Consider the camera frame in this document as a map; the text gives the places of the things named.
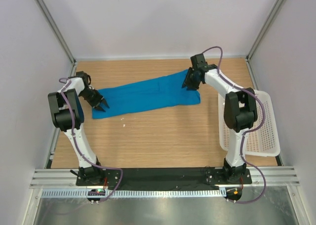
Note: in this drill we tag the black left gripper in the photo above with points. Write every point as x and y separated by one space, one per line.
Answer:
99 97

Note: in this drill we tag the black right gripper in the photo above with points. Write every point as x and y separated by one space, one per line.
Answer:
191 86

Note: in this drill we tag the blue t shirt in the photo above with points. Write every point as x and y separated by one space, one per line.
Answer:
157 93

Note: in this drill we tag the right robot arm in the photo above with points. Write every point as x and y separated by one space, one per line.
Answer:
240 111

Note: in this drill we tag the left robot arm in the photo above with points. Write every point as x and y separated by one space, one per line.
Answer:
67 115

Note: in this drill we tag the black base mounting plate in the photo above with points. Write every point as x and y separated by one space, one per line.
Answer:
160 178

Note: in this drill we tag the white plastic mesh basket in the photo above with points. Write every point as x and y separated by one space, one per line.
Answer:
262 142

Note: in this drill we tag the white slotted cable duct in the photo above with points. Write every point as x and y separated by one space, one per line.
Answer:
98 193

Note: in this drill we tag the right rear aluminium post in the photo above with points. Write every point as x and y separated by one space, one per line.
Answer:
278 4

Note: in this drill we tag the aluminium post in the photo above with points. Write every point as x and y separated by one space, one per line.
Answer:
278 4
51 22

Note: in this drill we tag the left rear aluminium post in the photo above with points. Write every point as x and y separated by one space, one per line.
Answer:
51 22

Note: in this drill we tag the aluminium front frame rail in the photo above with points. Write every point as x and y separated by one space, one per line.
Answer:
270 176

